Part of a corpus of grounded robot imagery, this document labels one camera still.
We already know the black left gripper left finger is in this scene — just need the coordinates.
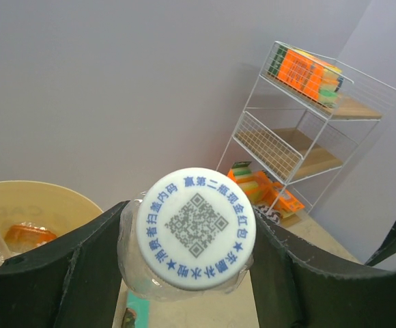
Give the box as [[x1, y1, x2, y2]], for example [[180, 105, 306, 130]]
[[0, 202, 126, 327]]

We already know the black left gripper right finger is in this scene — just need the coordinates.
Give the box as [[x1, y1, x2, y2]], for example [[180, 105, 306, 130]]
[[251, 210, 396, 327]]

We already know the orange label clear bottle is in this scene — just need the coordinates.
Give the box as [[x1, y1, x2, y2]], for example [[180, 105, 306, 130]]
[[4, 224, 57, 253]]

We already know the crushed clear bottle white cap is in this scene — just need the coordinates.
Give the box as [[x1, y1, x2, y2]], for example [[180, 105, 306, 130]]
[[117, 167, 256, 301]]

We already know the yellow plastic bin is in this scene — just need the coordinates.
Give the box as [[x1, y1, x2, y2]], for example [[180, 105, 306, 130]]
[[0, 180, 102, 239]]

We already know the teal rectangular box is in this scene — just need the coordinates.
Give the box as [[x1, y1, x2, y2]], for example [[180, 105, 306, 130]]
[[121, 292, 150, 328]]

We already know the purple wavy pattern pouch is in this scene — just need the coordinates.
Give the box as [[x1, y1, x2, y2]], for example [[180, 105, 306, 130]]
[[253, 202, 282, 225]]

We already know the orange box bottom shelf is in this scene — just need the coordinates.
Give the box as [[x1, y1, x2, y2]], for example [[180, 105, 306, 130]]
[[255, 171, 305, 218]]

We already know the sponge pack bottom shelf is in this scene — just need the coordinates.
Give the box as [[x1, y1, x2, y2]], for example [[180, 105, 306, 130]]
[[227, 161, 266, 204]]

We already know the stacked colourful sponges top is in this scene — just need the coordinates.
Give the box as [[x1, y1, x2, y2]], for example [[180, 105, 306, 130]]
[[268, 45, 343, 107]]

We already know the white wire shelf rack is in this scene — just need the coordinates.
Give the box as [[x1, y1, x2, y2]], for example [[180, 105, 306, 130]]
[[216, 41, 396, 211]]

